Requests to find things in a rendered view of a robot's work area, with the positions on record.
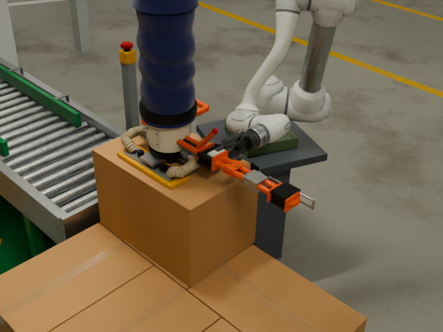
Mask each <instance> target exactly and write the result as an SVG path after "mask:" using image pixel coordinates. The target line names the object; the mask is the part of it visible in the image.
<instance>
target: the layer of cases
mask: <svg viewBox="0 0 443 332"><path fill-rule="evenodd" d="M366 322H367V318H366V317H365V316H363V315H362V314H360V313H359V312H357V311H355V310H354V309H353V308H350V307H349V306H348V305H346V304H344V303H343V302H342V301H340V300H338V299H337V298H335V297H334V296H332V295H331V294H329V293H327V292H326V291H324V290H323V289H321V288H320V287H318V286H316V285H315V284H314V283H311V282H310V281H309V280H307V279H305V278H304V277H302V276H301V275H299V274H298V273H296V272H295V271H293V270H292V269H290V268H288V267H287V266H286V265H284V264H282V263H281V262H279V261H277V260H276V259H275V258H273V257H271V256H270V255H268V254H267V253H265V252H263V251H262V250H261V249H259V248H257V247H256V246H254V245H252V244H251V245H250V246H248V247H247V248H245V249H244V250H243V251H242V252H240V253H238V254H237V255H236V256H235V257H233V258H231V259H230V260H229V261H228V262H226V263H225V264H223V265H222V266H221V267H219V268H218V269H217V270H215V271H214V272H213V273H211V274H210V275H209V276H207V277H206V278H204V279H203V280H201V281H200V282H199V283H197V284H196V285H195V286H193V287H192V288H190V287H189V286H187V285H186V284H184V283H183V282H182V281H180V280H179V279H178V278H176V277H175V276H174V275H172V274H171V273H170V272H168V271H167V270H165V269H164V268H163V267H161V266H160V265H158V264H157V263H156V262H154V261H153V260H151V259H150V258H149V257H148V256H146V255H145V254H143V253H142V252H141V251H140V250H138V249H136V248H135V247H134V246H133V245H131V244H129V243H128V242H127V241H126V240H124V239H123V238H121V237H120V236H119V235H117V234H116V233H114V232H113V231H112V230H111V229H109V228H108V227H106V226H105V225H104V224H102V223H101V222H100V223H97V224H95V225H93V226H91V227H90V228H88V229H86V230H84V231H82V232H80V233H78V234H77V235H74V236H72V237H70V238H69V239H67V240H65V241H63V242H61V243H60V244H58V245H56V246H54V247H52V248H50V249H49V250H46V251H45V252H42V253H41V254H39V255H37V256H35V257H33V258H31V259H29V260H28V261H26V262H24V263H22V264H20V265H18V266H16V267H14V268H12V269H10V270H9V271H7V272H5V273H3V274H1V275H0V332H364V330H365V325H366Z"/></svg>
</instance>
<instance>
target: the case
mask: <svg viewBox="0 0 443 332"><path fill-rule="evenodd" d="M131 140H132V141H133V143H134V144H136V145H137V146H139V147H141V148H142V149H144V150H146V151H147V152H149V149H148V142H147V141H145V140H144V139H142V138H141V136H140V135H139V136H136V137H134V138H133V139H131ZM123 149H126V147H124V145H123V144H122V143H121V136H120V137H118V138H116V139H114V140H112V141H110V142H107V143H105V144H103V145H100V146H98V147H97V148H94V149H92V156H93V162H94V172H95V178H96V188H97V195H98V205H99V211H100V221H101V223H102V224H104V225H105V226H106V227H108V228H109V229H111V230H112V231H113V232H114V233H116V234H117V235H119V236H120V237H121V238H123V239H124V240H126V241H127V242H128V243H129V244H131V245H133V246H134V247H135V248H136V249H138V250H140V251H141V252H142V253H143V254H145V255H146V256H148V257H149V258H150V259H151V260H153V261H154V262H156V263H157V264H158V265H160V266H161V267H163V268H164V269H165V270H167V271H168V272H170V273H171V274H172V275H174V276H175V277H176V278H178V279H179V280H180V281H182V282H183V283H184V284H186V285H187V286H189V287H190V288H192V287H193V286H195V285H196V284H197V283H199V282H200V281H201V280H203V279H204V278H206V277H207V276H209V275H210V274H211V273H213V272H214V271H215V270H217V269H218V268H219V267H221V266H222V265H223V264H225V263H226V262H228V261H229V260H230V259H231V258H233V257H235V256H236V255H237V254H238V253H240V252H242V251H243V250H244V249H245V248H247V247H248V246H250V245H251V244H252V243H253V242H254V241H255V231H256V213H257V203H258V193H257V194H255V193H254V192H252V191H250V190H249V189H247V188H245V187H244V186H242V180H240V179H238V178H237V177H231V176H229V175H227V174H226V173H224V172H223V171H224V170H223V169H220V168H218V169H216V170H215V171H212V169H211V170H207V171H205V170H204V169H201V168H198V169H196V170H194V171H193V172H191V173H189V174H188V175H187V176H189V181H187V182H185V183H183V184H181V185H180V186H178V187H176V188H174V189H172V190H170V189H168V188H166V187H165V186H164V185H162V184H160V183H159V182H157V181H156V180H154V179H152V178H151V177H149V176H148V175H146V174H144V173H143V172H142V171H140V170H138V169H137V168H135V167H133V166H132V165H131V164H129V163H127V162H126V161H124V160H123V159H121V158H120V157H118V156H117V152H119V151H121V150H123Z"/></svg>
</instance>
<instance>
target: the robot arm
mask: <svg viewBox="0 0 443 332"><path fill-rule="evenodd" d="M358 4H359V0H276V40H275V43H274V46H273V48H272V50H271V52H270V54H269V55H268V56H267V58H266V60H265V61H264V62H263V64H262V65H261V67H260V68H259V70H258V71H257V73H256V74H255V75H254V77H253V78H252V80H251V81H250V83H249V85H248V86H247V89H246V90H245V93H244V95H243V99H242V102H241V104H240V105H239V106H238V107H236V110H235V111H234V112H232V113H230V114H229V115H228V116H227V118H226V122H225V124H226V127H227V129H228V131H230V133H232V135H230V136H228V137H227V138H224V139H223V140H222V144H219V146H218V147H217V148H216V149H215V150H213V151H211V152H209V153H207V155H209V156H210V157H214V156H216V155H218V154H219V153H221V152H224V151H225V149H228V148H232V149H231V151H230V152H228V158H230V159H232V160H234V159H236V160H237V161H241V160H242V159H243V158H242V157H241V156H242V154H244V153H245V152H246V151H250V150H252V149H257V148H260V147H262V146H264V145H266V144H269V143H272V142H275V141H277V140H279V139H280V138H282V137H284V136H285V135H286V134H287V133H288V132H289V130H290V128H291V124H290V121H297V122H304V123H316V122H320V121H324V120H325V119H327V118H328V117H329V116H330V113H331V110H332V100H331V97H330V96H329V94H328V93H326V92H325V88H324V86H323V85H322V79H323V76H324V71H325V68H326V63H327V60H328V56H329V53H330V50H331V46H332V42H333V38H334V34H335V31H336V26H337V25H338V24H339V23H340V22H341V21H342V19H343V18H344V17H345V16H350V15H352V14H353V13H354V12H355V11H356V10H357V8H358ZM301 11H311V16H312V19H313V22H312V28H311V31H310V36H309V42H308V45H307V51H306V55H305V60H304V63H303V69H302V73H301V78H300V79H299V80H298V81H296V83H294V85H293V87H292V88H288V87H286V86H284V85H283V82H282V81H281V80H280V79H279V78H278V77H276V76H274V75H272V74H273V72H274V71H275V70H276V69H277V67H278V66H279V65H280V63H281V62H282V61H283V59H284V57H285V56H286V54H287V52H288V50H289V47H290V45H291V42H292V39H293V35H294V32H295V29H296V26H297V23H298V20H299V17H300V14H301ZM233 147H234V148H233Z"/></svg>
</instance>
